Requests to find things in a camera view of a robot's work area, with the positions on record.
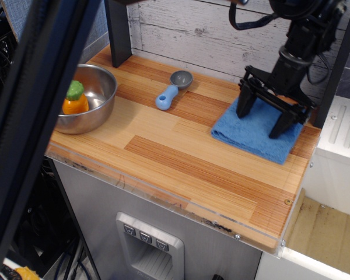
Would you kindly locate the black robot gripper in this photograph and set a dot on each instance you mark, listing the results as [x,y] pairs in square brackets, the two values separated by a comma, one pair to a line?
[280,88]

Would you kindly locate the blue microfiber cloth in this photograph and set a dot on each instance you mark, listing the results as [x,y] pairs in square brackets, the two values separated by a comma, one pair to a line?
[251,133]

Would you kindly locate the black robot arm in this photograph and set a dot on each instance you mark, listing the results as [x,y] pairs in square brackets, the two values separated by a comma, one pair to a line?
[311,33]

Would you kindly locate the blue grey measuring scoop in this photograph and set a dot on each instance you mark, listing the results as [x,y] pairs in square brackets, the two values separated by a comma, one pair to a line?
[179,80]

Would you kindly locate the clear acrylic edge guard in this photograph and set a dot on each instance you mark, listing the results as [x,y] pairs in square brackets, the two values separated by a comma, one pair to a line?
[249,198]

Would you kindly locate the white toy sink unit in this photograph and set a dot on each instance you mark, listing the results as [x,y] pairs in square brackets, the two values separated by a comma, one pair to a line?
[317,240]

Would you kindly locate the stainless steel bowl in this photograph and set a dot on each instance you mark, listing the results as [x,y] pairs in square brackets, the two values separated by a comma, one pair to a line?
[100,87]

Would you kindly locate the silver toy fridge cabinet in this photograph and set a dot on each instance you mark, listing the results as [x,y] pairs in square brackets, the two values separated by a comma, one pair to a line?
[208,254]

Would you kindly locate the grey dispenser button panel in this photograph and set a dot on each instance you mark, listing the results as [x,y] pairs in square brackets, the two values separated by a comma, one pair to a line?
[150,253]

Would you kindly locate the orange toy carrot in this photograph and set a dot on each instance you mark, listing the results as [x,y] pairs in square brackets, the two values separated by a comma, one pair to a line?
[75,101]

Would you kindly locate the blue fabric panel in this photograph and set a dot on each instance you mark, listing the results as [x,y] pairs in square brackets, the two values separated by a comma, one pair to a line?
[98,38]

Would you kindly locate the yellow object bottom left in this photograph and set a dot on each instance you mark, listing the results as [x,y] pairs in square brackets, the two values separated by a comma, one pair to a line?
[27,274]

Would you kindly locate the black vertical post right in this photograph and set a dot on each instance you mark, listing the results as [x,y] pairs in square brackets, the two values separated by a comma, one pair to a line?
[335,78]

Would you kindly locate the black vertical post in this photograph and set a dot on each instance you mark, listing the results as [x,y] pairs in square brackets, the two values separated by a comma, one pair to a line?
[118,32]
[335,78]

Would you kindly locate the black vertical post left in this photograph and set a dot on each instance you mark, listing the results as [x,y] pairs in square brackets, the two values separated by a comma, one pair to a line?
[118,32]

